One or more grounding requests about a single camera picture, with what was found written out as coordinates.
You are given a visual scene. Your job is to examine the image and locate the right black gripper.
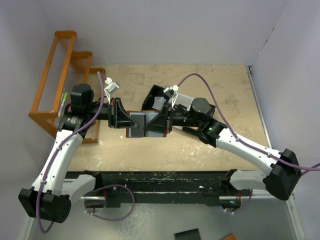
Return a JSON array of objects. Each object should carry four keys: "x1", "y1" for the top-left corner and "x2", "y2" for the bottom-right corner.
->
[{"x1": 144, "y1": 102, "x2": 202, "y2": 134}]

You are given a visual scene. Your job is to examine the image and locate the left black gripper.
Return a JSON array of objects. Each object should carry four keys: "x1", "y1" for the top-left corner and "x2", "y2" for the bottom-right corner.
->
[{"x1": 85, "y1": 97, "x2": 138, "y2": 129}]

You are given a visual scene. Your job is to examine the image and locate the brown leather card holder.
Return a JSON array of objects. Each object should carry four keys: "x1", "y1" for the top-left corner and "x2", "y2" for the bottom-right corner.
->
[{"x1": 126, "y1": 110, "x2": 167, "y2": 139}]

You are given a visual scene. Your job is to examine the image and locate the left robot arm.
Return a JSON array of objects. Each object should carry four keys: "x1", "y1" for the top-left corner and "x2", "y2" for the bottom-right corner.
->
[{"x1": 18, "y1": 83, "x2": 137, "y2": 223}]

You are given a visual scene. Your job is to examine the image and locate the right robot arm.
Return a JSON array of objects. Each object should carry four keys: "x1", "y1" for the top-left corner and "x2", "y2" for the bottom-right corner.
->
[{"x1": 141, "y1": 96, "x2": 302, "y2": 201}]

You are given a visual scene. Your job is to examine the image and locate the silver item in tray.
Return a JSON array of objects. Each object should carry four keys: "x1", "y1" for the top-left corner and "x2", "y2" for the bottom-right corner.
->
[{"x1": 152, "y1": 96, "x2": 166, "y2": 111}]

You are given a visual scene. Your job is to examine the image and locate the black and white organizer tray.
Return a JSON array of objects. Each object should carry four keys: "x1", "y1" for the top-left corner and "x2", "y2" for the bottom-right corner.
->
[{"x1": 130, "y1": 85, "x2": 194, "y2": 123}]

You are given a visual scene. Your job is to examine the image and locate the green marker pen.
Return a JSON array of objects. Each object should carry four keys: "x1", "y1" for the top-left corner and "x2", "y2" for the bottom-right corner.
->
[{"x1": 57, "y1": 92, "x2": 68, "y2": 118}]

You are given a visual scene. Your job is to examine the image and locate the orange wooden tiered rack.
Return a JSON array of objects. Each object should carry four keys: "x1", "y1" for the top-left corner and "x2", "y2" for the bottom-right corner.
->
[{"x1": 28, "y1": 30, "x2": 106, "y2": 138}]

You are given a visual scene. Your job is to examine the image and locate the black box at bottom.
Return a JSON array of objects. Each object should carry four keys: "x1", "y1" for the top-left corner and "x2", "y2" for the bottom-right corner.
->
[{"x1": 174, "y1": 228, "x2": 201, "y2": 240}]

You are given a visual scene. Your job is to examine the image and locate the orange object at bottom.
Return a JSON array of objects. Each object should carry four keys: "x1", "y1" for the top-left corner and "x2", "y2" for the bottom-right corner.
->
[{"x1": 219, "y1": 233, "x2": 237, "y2": 240}]

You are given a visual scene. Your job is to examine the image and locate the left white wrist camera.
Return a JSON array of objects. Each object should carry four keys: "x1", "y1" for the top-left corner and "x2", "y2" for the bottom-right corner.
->
[{"x1": 104, "y1": 77, "x2": 120, "y2": 104}]

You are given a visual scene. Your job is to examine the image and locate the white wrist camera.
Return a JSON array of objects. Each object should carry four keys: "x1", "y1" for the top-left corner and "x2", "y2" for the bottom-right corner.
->
[
  {"x1": 104, "y1": 77, "x2": 120, "y2": 104},
  {"x1": 163, "y1": 84, "x2": 179, "y2": 108}
]

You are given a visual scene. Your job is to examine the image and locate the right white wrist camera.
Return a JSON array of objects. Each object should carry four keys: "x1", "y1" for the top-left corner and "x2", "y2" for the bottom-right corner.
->
[{"x1": 163, "y1": 84, "x2": 179, "y2": 108}]

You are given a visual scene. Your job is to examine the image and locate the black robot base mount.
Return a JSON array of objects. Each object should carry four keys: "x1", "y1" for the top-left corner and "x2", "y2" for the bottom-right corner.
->
[{"x1": 59, "y1": 171, "x2": 251, "y2": 208}]

